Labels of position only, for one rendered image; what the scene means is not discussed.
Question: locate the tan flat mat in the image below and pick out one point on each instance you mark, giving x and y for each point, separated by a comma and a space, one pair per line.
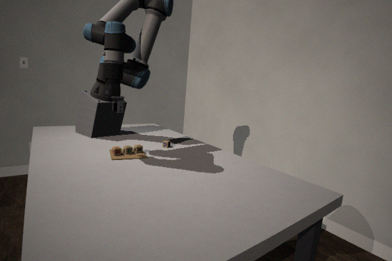
128, 156

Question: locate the tan letter block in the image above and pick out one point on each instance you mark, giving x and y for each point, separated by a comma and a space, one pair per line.
138, 148
166, 143
128, 150
116, 151

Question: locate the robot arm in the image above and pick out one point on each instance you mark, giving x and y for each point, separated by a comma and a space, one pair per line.
116, 39

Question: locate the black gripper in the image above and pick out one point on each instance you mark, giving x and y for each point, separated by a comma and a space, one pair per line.
113, 74

